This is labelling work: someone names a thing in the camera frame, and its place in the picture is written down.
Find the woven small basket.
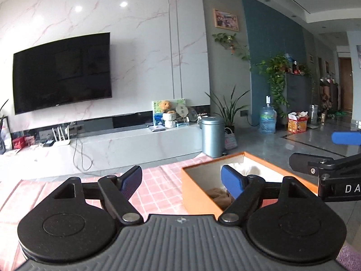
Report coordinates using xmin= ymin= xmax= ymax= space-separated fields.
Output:
xmin=224 ymin=127 xmax=237 ymax=150

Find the red gift box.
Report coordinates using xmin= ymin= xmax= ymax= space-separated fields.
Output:
xmin=288 ymin=111 xmax=308 ymax=134

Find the hanging pothos plant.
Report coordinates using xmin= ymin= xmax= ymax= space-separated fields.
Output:
xmin=255 ymin=53 xmax=313 ymax=118

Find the grey metal trash can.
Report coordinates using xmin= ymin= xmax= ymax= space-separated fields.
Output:
xmin=200 ymin=116 xmax=225 ymax=158

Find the white wifi router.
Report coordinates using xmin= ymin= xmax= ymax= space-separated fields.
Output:
xmin=51 ymin=126 xmax=70 ymax=146

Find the framed wall picture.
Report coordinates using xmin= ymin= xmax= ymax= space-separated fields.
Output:
xmin=213 ymin=9 xmax=239 ymax=32

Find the white marble tv console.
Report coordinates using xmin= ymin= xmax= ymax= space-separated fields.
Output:
xmin=1 ymin=124 xmax=202 ymax=180

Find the pink checkered tablecloth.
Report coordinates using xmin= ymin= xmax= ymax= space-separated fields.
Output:
xmin=1 ymin=154 xmax=210 ymax=270

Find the brown fluffy towel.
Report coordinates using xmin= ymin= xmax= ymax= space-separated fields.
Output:
xmin=206 ymin=188 xmax=234 ymax=210

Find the brown teddy bear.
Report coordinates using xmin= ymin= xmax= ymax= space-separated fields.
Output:
xmin=158 ymin=100 xmax=173 ymax=113

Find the potted long-leaf plant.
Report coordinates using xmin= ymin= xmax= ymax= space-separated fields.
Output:
xmin=205 ymin=85 xmax=250 ymax=133

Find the blue water jug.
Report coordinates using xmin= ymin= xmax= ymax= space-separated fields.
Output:
xmin=259 ymin=96 xmax=277 ymax=135

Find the black flat television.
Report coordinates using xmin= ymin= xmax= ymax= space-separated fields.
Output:
xmin=13 ymin=33 xmax=112 ymax=114

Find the orange cardboard box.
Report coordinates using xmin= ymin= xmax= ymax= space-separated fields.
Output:
xmin=181 ymin=152 xmax=317 ymax=217

